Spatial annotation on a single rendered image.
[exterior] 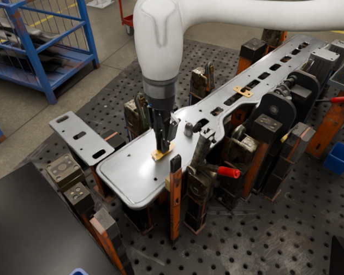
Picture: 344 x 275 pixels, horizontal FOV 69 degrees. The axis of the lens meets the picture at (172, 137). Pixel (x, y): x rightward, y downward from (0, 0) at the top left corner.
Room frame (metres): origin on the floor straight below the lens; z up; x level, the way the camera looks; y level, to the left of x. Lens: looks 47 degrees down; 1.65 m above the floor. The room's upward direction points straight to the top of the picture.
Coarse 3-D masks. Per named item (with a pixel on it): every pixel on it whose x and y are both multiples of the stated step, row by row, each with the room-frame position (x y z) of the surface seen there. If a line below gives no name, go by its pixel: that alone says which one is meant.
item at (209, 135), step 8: (192, 128) 0.44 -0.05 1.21; (200, 128) 0.44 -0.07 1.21; (208, 128) 0.43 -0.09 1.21; (200, 136) 0.41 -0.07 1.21; (208, 136) 0.40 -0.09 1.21; (200, 144) 0.41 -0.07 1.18; (208, 144) 0.42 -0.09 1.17; (200, 152) 0.41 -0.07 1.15; (192, 160) 0.42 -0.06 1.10; (200, 160) 0.42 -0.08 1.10
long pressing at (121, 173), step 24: (288, 48) 1.24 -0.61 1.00; (312, 48) 1.24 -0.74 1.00; (264, 72) 1.02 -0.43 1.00; (288, 72) 1.01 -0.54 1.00; (216, 96) 0.83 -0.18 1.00; (192, 120) 0.69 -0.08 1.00; (216, 120) 0.69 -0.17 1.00; (144, 144) 0.57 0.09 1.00; (192, 144) 0.57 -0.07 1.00; (216, 144) 0.57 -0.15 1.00; (96, 168) 0.47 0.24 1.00; (120, 168) 0.47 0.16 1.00; (144, 168) 0.47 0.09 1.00; (168, 168) 0.47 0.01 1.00; (120, 192) 0.38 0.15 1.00; (144, 192) 0.38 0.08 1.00
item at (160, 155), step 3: (171, 144) 0.55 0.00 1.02; (174, 144) 0.55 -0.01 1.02; (159, 147) 0.53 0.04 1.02; (171, 147) 0.54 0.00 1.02; (156, 150) 0.53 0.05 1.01; (159, 150) 0.53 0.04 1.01; (168, 150) 0.53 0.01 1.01; (153, 153) 0.52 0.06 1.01; (156, 153) 0.52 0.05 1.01; (159, 153) 0.52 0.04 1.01; (165, 153) 0.52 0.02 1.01; (153, 156) 0.51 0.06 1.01; (156, 156) 0.51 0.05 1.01; (159, 156) 0.51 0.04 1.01; (162, 156) 0.51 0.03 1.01
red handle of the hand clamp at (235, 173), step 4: (200, 164) 0.42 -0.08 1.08; (204, 164) 0.42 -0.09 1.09; (208, 164) 0.41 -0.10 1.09; (200, 168) 0.41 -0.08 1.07; (204, 168) 0.41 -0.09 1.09; (208, 168) 0.40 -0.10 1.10; (212, 168) 0.39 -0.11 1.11; (216, 168) 0.39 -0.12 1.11; (220, 168) 0.38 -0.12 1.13; (224, 168) 0.37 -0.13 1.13; (228, 168) 0.37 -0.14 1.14; (232, 168) 0.37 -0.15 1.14; (216, 172) 0.38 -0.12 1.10; (220, 172) 0.37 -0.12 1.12; (224, 172) 0.36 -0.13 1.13; (228, 172) 0.36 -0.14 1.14; (232, 172) 0.35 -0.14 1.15; (236, 172) 0.35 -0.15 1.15; (228, 176) 0.35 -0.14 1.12; (232, 176) 0.34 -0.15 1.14; (236, 176) 0.34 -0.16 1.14
